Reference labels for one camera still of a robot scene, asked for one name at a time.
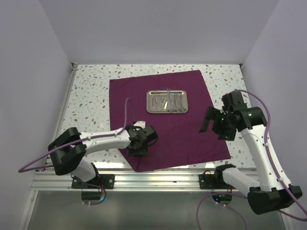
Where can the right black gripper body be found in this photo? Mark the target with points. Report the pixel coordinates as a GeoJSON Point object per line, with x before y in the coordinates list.
{"type": "Point", "coordinates": [222, 119]}

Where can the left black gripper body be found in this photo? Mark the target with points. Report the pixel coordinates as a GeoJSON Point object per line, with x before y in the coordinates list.
{"type": "Point", "coordinates": [141, 150]}

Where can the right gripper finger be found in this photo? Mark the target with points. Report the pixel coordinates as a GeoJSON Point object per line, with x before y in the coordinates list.
{"type": "Point", "coordinates": [224, 135]}
{"type": "Point", "coordinates": [209, 115]}

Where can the purple surgical cloth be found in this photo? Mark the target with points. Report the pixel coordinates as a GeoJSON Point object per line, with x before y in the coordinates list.
{"type": "Point", "coordinates": [179, 140]}

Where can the wide steel tweezers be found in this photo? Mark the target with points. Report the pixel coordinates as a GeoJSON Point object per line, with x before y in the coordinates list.
{"type": "Point", "coordinates": [165, 105]}

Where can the thin steel tweezers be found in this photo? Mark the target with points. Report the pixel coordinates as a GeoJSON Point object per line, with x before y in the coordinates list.
{"type": "Point", "coordinates": [157, 101]}

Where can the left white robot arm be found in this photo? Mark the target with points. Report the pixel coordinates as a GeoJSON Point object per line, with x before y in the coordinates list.
{"type": "Point", "coordinates": [68, 150]}

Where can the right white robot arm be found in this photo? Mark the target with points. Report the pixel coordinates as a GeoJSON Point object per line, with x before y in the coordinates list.
{"type": "Point", "coordinates": [273, 190]}

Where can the steel scissors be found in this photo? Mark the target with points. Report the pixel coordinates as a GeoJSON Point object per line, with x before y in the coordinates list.
{"type": "Point", "coordinates": [178, 103]}

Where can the steel instrument tray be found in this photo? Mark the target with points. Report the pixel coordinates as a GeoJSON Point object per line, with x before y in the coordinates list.
{"type": "Point", "coordinates": [151, 105]}

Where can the steel forceps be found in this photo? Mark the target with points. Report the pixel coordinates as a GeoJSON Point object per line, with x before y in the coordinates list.
{"type": "Point", "coordinates": [170, 105]}

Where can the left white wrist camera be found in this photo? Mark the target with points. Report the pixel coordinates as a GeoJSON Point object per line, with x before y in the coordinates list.
{"type": "Point", "coordinates": [141, 124]}

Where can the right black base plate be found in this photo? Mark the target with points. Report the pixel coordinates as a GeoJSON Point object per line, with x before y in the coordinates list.
{"type": "Point", "coordinates": [213, 180]}

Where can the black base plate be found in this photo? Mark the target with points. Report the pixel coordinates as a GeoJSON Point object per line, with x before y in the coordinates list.
{"type": "Point", "coordinates": [213, 180]}
{"type": "Point", "coordinates": [105, 181]}

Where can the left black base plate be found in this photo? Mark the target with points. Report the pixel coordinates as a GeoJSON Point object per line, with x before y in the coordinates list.
{"type": "Point", "coordinates": [105, 181]}

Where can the aluminium mounting rail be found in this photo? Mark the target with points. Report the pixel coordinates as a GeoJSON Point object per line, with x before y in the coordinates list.
{"type": "Point", "coordinates": [174, 180]}

